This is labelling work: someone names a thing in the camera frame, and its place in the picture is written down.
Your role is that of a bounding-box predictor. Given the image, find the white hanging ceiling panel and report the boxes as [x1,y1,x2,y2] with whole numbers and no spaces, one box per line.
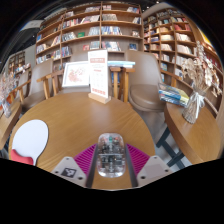
[21,19,43,31]

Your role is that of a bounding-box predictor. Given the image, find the yellow poster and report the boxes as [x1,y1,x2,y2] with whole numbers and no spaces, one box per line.
[199,31,214,49]

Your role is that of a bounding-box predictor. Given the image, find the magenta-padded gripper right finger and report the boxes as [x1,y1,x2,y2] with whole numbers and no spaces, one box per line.
[123,143,174,188]

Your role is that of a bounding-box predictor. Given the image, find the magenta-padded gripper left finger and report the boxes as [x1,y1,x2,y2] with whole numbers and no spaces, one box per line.
[50,143,100,188]

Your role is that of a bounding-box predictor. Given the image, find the transparent computer mouse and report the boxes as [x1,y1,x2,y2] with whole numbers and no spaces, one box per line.
[96,132,127,178]

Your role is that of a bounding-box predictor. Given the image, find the white framed red print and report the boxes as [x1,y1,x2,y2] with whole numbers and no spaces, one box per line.
[61,60,90,88]

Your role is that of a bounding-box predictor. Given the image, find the glass vase with pink flowers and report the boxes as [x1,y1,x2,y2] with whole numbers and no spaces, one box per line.
[0,71,19,118]

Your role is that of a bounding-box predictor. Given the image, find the wide wooden bookshelf with books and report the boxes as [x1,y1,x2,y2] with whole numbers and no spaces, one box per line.
[34,1,144,73]

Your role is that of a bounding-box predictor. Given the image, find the blue books on chair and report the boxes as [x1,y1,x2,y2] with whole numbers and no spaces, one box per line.
[107,60,136,68]

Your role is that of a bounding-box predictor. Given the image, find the small distant wooden bookshelf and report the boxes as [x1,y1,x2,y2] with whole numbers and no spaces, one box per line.
[7,50,27,75]

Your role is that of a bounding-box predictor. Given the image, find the stack of books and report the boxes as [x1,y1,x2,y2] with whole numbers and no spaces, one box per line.
[158,82,190,108]

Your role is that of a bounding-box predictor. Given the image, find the glass vase with pale flowers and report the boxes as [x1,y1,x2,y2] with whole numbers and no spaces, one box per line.
[181,40,223,125]

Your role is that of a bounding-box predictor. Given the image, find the white mouse pad red rest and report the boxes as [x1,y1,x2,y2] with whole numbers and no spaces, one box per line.
[9,119,50,167]

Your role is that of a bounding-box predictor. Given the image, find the tall wooden bookshelf with books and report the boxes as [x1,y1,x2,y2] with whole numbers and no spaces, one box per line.
[142,6,224,134]

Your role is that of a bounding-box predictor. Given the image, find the white sign on wooden stand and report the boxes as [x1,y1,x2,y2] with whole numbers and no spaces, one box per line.
[87,49,112,105]

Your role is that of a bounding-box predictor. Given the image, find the round wooden side table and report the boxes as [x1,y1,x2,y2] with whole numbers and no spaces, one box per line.
[0,99,23,151]
[156,101,223,168]

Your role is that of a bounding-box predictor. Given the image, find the brown upholstered wooden armchair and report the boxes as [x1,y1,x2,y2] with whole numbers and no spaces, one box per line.
[13,59,54,111]
[126,49,169,113]
[36,49,136,104]

